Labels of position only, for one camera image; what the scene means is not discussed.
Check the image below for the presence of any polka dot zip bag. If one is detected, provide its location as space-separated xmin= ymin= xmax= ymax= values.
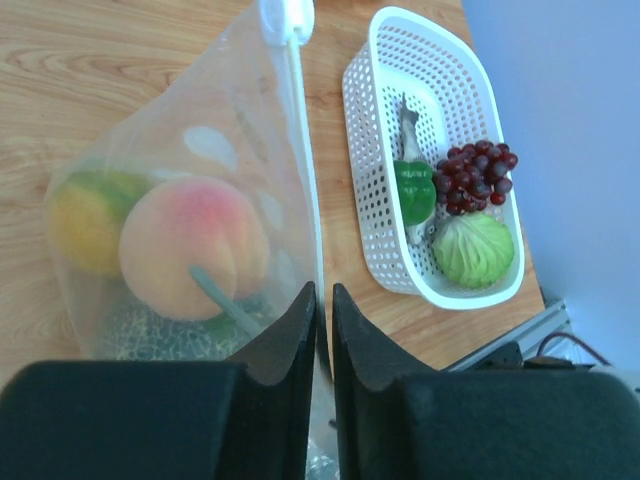
xmin=45 ymin=1 xmax=339 ymax=479

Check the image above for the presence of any red apple toy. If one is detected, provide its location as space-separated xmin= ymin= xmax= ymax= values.
xmin=119 ymin=176 xmax=270 ymax=321

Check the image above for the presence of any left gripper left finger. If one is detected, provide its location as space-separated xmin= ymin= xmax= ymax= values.
xmin=1 ymin=284 xmax=316 ymax=479

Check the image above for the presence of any green bell pepper toy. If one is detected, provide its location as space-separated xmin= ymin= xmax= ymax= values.
xmin=394 ymin=161 xmax=437 ymax=227

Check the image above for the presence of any yellow green pepper toy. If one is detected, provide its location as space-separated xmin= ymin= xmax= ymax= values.
xmin=46 ymin=170 xmax=154 ymax=278

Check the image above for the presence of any red grapes toy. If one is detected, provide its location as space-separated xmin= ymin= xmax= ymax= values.
xmin=432 ymin=139 xmax=519 ymax=215

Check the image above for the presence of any green cabbage toy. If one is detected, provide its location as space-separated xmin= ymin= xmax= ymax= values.
xmin=432 ymin=212 xmax=515 ymax=290

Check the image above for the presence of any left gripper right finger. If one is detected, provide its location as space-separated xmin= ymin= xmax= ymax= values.
xmin=332 ymin=284 xmax=639 ymax=479

